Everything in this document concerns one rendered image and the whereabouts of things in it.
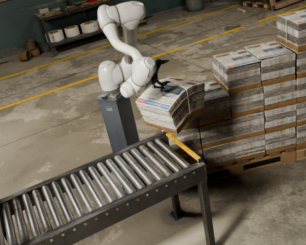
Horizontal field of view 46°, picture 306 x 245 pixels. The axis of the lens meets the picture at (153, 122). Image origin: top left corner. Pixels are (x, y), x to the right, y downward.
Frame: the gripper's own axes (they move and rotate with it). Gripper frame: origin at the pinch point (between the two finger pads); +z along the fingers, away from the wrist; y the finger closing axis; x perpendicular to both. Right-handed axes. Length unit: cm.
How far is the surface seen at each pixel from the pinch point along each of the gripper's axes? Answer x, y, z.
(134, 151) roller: -14, 52, -27
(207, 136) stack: -8, 77, 53
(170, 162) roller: 17, 52, -26
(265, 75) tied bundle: 27, 29, 91
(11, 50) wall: -657, 105, 223
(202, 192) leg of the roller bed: 37, 71, -20
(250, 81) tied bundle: 18, 33, 82
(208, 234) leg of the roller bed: 38, 108, -18
